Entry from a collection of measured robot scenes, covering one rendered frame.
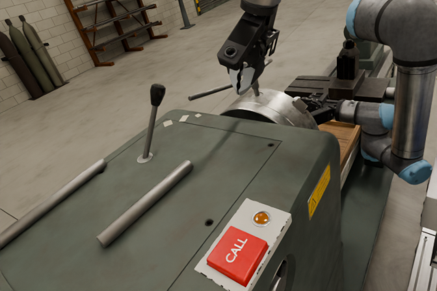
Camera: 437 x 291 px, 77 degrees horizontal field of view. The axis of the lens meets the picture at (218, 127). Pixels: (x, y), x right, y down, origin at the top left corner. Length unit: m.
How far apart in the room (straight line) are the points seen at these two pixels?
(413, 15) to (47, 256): 0.81
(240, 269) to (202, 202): 0.14
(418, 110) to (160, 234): 0.64
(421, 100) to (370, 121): 0.19
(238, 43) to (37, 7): 7.34
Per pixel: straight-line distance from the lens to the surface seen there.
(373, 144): 0.97
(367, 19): 0.78
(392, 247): 1.97
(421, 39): 0.72
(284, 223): 0.42
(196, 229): 0.44
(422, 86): 0.77
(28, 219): 0.63
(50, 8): 7.88
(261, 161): 0.52
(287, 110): 0.76
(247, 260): 0.38
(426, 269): 1.66
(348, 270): 1.22
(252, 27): 0.54
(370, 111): 0.93
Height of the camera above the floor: 1.58
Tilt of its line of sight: 30 degrees down
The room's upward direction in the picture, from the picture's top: 15 degrees counter-clockwise
